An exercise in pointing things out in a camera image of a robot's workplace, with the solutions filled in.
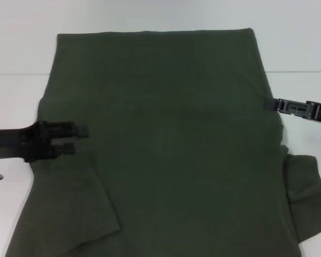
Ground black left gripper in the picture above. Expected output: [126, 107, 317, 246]
[0, 120, 90, 163]

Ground dark green shirt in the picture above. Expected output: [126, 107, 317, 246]
[2, 27, 321, 257]

